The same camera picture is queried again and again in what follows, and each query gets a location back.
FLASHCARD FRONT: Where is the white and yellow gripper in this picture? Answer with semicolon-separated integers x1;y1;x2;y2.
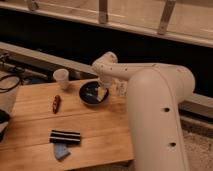
97;78;112;102

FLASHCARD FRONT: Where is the dark ceramic bowl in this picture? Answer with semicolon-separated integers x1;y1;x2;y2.
79;81;109;105

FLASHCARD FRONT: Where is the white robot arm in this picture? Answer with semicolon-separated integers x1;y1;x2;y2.
92;52;195;171

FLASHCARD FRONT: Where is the clear small bottle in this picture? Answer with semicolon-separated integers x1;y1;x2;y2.
116;80;127;97

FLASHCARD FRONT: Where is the white plastic cup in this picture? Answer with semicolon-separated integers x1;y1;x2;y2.
53;69;69;90

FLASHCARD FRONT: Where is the red pocket knife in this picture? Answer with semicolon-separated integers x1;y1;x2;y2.
52;95;61;114

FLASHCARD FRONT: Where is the black white striped cloth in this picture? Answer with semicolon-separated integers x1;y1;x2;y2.
49;130;81;144

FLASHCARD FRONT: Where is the dark object at left edge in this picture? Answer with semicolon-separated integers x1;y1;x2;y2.
0;109;11;142

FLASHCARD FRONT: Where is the metal bracket middle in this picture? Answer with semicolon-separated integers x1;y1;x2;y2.
98;0;108;24

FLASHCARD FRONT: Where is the metal bracket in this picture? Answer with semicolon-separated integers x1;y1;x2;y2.
98;0;108;24
157;0;176;35

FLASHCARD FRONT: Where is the black cable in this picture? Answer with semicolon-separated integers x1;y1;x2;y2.
0;73;23;94

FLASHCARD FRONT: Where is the metal bracket right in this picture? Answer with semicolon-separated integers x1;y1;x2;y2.
157;0;176;35

